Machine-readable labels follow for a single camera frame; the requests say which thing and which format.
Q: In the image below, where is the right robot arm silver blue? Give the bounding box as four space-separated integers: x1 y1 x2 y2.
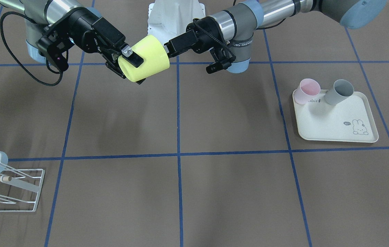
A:
0 0 144 86

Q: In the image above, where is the white central pedestal column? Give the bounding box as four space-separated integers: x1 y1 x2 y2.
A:
147 0 206 44

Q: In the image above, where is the white wire cup rack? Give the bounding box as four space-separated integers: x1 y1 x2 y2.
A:
0 159 46 212

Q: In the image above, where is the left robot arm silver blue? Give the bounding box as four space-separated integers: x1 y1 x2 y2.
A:
164 0 387 74

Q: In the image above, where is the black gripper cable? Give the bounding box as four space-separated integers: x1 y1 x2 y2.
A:
0 11 65 87

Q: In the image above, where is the cream bunny tray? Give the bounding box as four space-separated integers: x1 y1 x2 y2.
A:
293 90 379 143

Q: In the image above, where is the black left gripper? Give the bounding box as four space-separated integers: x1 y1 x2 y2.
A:
163 16 236 74

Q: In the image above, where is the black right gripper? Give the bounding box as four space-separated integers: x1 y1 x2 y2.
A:
36 8 146 85

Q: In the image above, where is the pink plastic cup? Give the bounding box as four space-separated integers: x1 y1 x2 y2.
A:
293 78 321 105

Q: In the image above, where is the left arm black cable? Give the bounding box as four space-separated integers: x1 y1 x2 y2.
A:
256 17 291 31

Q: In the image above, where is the grey plastic cup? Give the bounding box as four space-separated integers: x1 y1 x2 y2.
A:
324 79 354 105

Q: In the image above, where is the yellow plastic cup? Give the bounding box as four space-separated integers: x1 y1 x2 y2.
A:
118 35 170 82

